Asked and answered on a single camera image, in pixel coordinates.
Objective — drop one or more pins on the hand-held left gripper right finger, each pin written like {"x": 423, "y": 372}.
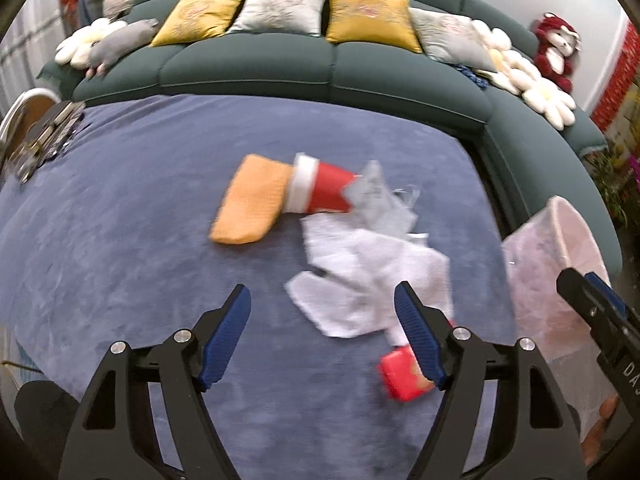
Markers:
{"x": 420, "y": 340}

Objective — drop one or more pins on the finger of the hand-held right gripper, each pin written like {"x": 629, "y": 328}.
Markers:
{"x": 605, "y": 292}

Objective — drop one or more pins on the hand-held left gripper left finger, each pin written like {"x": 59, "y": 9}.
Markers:
{"x": 225, "y": 340}

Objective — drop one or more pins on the red box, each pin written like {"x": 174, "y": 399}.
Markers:
{"x": 400, "y": 375}

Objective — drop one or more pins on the white lined waste bin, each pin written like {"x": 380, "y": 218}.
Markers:
{"x": 540, "y": 285}

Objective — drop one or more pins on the white tissue paper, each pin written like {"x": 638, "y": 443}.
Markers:
{"x": 370, "y": 280}

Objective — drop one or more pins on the orange waffle cloth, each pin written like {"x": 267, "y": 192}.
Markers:
{"x": 252, "y": 200}

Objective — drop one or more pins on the grey cloth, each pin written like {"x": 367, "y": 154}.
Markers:
{"x": 377, "y": 200}

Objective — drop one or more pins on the red paper cup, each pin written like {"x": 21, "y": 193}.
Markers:
{"x": 320, "y": 187}

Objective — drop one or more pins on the person's right hand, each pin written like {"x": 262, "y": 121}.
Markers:
{"x": 597, "y": 435}

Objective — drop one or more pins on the green potted plant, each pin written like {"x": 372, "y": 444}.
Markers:
{"x": 620, "y": 185}

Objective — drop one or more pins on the white flower cushion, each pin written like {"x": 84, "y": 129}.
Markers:
{"x": 550, "y": 102}
{"x": 80, "y": 42}
{"x": 507, "y": 60}

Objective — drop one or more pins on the red bear plush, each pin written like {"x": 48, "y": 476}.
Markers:
{"x": 555, "y": 50}

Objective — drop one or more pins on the metal hardware piece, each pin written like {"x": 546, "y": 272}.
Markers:
{"x": 45, "y": 135}

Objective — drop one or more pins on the teal sectional sofa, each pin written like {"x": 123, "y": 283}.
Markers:
{"x": 250, "y": 67}

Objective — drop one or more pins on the grey embroidered cushion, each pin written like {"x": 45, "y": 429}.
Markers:
{"x": 280, "y": 7}
{"x": 450, "y": 37}

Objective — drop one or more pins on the white framed wooden chair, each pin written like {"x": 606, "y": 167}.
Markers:
{"x": 27, "y": 105}

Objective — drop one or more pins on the grey mouse plush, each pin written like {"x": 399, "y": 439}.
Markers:
{"x": 120, "y": 42}

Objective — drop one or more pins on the yellow embroidered cushion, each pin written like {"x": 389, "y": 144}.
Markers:
{"x": 372, "y": 17}
{"x": 200, "y": 15}

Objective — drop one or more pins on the red wall hanging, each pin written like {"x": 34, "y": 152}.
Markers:
{"x": 620, "y": 80}

